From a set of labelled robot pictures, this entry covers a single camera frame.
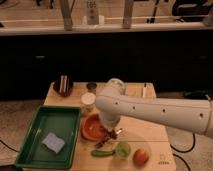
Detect orange fruit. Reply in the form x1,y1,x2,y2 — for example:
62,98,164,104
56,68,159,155
133,148,149,166

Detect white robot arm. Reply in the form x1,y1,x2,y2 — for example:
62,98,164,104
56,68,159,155
95,78,213,139

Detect white remote control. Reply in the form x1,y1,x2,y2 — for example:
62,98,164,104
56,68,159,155
86,0,99,25

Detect small dark metal cup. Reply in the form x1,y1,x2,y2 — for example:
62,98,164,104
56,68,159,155
86,82,97,94

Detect black power cable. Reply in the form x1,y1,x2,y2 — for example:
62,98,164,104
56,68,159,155
170,133,198,171

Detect dark brown bowl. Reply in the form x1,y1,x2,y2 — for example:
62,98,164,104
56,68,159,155
53,75,73,97

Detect white lidded jar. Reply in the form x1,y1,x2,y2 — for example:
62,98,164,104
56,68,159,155
81,92,96,113

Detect blue sponge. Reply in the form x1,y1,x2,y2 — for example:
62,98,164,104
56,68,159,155
42,133,65,154

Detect red bowl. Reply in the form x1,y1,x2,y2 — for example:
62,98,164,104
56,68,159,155
81,114,107,141

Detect dark purple grape bunch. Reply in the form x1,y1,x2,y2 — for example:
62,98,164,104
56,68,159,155
107,130,118,140

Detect green ladle scoop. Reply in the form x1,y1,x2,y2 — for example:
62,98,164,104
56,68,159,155
91,141,131,159

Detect green plastic tray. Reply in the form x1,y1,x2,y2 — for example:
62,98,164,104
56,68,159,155
15,106,81,169

